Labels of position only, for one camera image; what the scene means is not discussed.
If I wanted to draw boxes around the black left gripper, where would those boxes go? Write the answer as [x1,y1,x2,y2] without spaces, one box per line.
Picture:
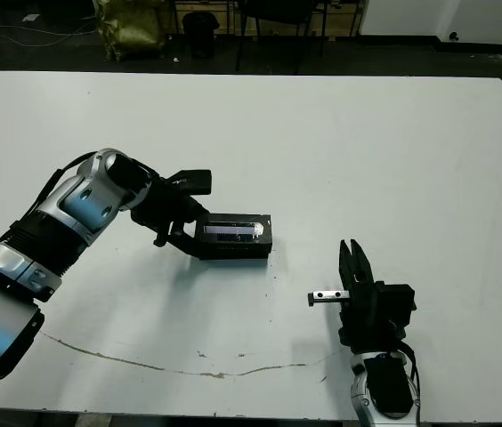
[130,175,211,260]

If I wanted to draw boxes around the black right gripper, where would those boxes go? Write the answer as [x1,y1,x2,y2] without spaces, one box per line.
[307,238,406,356]

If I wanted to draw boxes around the black printed box lid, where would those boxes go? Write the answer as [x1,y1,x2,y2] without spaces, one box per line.
[194,212,274,257]

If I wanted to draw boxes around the black trash bin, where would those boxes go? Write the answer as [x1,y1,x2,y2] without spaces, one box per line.
[182,12,219,59]

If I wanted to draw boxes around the yellow-green plastic bag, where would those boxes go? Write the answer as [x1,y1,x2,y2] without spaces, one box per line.
[94,0,167,61]

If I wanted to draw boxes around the black office chair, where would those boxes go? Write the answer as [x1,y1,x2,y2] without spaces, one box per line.
[237,0,328,75]

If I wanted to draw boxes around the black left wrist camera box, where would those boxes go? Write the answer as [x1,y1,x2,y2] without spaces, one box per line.
[168,168,214,197]

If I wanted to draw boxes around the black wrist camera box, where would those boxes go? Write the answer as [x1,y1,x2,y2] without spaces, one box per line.
[168,168,214,197]
[375,281,418,328]

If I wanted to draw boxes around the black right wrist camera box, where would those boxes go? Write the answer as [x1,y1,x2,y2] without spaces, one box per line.
[375,281,418,328]

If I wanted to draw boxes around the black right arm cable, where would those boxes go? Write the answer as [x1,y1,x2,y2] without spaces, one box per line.
[398,341,425,427]

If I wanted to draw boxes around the white floor cable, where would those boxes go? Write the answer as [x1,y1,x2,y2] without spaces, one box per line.
[0,24,101,48]

